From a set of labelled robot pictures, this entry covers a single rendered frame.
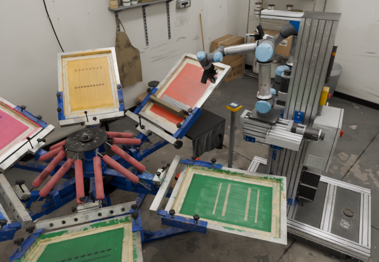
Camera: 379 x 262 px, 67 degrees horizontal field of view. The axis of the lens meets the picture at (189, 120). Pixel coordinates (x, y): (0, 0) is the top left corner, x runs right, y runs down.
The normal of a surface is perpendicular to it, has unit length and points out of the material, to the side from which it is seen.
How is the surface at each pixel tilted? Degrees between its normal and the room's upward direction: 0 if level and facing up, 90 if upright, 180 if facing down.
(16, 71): 90
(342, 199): 0
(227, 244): 0
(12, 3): 90
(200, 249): 0
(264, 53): 82
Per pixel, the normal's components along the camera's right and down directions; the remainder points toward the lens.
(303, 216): -0.03, -0.84
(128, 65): 0.33, 0.48
